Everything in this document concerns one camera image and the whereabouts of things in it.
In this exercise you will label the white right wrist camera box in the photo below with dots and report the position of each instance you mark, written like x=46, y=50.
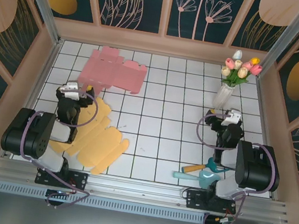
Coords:
x=231, y=117

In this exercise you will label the light blue toy shovel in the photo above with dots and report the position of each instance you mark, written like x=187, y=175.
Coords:
x=184, y=176

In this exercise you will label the white ribbed vase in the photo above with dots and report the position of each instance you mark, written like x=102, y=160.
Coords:
x=223, y=97

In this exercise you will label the artificial tulip bouquet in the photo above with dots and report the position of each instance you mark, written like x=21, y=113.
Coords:
x=239, y=70

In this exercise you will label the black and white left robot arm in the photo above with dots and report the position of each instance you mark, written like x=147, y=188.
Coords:
x=24, y=133

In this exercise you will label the aluminium mounting rail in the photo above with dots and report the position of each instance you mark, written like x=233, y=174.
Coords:
x=139, y=188

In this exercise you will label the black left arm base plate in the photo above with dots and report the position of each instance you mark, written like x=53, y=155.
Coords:
x=79, y=181

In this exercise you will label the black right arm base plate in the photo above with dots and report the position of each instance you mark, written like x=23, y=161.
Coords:
x=195, y=199

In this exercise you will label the pink paper box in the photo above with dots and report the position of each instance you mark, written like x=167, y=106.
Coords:
x=107, y=69

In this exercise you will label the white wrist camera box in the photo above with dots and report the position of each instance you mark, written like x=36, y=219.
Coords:
x=231, y=117
x=70, y=90

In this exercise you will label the aluminium side rail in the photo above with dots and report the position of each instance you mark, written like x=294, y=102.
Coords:
x=264, y=123
x=37, y=92

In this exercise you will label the yellow paper box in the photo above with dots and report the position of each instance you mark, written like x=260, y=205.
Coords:
x=100, y=144

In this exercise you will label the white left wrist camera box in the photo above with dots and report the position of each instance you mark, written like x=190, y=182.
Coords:
x=70, y=90

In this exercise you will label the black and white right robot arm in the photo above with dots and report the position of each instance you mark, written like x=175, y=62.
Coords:
x=258, y=169

